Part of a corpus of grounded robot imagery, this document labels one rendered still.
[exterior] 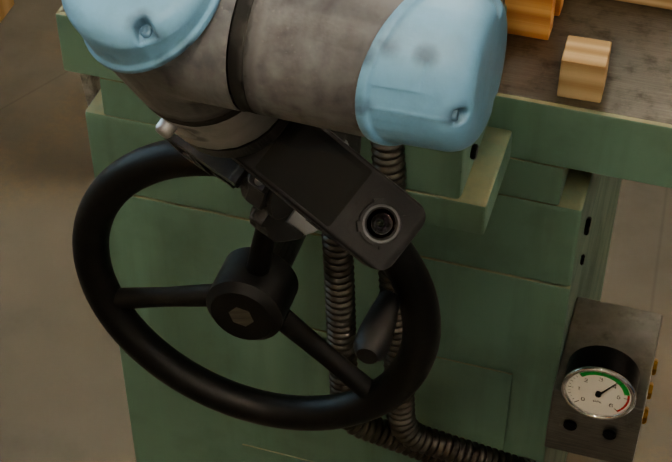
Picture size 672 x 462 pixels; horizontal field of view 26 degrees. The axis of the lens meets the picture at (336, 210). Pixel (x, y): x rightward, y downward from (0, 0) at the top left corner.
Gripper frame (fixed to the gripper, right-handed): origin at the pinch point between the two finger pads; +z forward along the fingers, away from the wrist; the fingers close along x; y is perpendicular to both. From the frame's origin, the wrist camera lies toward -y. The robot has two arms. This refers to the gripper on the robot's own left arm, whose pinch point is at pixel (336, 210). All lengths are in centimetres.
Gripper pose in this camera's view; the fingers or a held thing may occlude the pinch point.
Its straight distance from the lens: 95.8
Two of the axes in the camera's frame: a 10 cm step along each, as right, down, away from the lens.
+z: 2.1, 2.7, 9.4
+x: -5.9, 8.0, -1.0
